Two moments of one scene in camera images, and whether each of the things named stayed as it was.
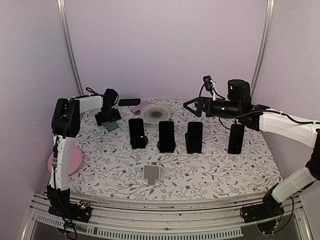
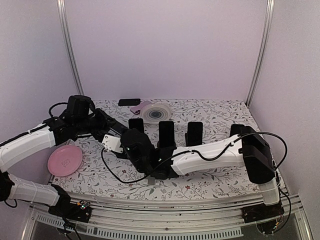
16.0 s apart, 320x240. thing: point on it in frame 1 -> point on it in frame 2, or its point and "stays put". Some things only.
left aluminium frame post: (69, 46) stays put
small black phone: (195, 137) stays put
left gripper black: (116, 115) -> (106, 125)
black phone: (166, 136) stays put
